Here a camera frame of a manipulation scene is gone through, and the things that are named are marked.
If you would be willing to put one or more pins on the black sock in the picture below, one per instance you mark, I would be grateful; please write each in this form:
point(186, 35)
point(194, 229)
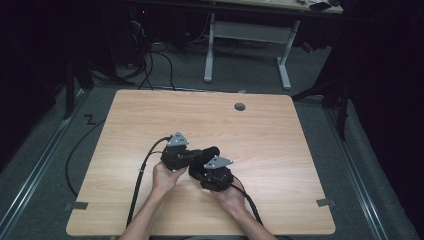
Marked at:
point(210, 152)

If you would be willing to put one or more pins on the light wooden desk top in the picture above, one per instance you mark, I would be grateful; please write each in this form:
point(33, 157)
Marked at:
point(286, 4)

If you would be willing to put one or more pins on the black device on desk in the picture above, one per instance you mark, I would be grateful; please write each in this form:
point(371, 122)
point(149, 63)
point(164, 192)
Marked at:
point(320, 6)

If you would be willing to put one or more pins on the person's right hand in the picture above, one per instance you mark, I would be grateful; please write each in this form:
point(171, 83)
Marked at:
point(233, 200)

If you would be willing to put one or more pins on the black computer tower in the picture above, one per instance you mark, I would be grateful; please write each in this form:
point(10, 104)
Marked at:
point(138, 33)

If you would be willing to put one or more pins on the white metal desk frame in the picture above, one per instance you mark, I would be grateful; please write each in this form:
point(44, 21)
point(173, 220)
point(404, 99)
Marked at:
point(250, 32)

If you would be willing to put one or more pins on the black metal stand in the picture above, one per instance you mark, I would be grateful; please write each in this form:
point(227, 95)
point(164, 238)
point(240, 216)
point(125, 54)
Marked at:
point(343, 106)
point(69, 90)

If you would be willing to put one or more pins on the grey tape piece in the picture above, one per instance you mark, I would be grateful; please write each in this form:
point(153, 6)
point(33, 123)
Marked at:
point(326, 202)
point(242, 91)
point(78, 205)

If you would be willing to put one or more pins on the small red object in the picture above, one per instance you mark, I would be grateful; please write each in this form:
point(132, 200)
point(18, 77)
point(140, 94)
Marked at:
point(307, 47)

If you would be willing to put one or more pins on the aluminium floor rail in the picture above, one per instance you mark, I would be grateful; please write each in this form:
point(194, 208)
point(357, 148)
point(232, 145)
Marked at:
point(36, 168)
point(358, 180)

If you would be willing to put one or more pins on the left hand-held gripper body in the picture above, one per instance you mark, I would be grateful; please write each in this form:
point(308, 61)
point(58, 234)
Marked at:
point(175, 156)

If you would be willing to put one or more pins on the person's left hand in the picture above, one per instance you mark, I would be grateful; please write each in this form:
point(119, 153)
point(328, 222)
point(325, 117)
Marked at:
point(165, 180)

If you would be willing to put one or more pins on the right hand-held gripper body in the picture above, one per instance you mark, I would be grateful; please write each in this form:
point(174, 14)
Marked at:
point(216, 178)

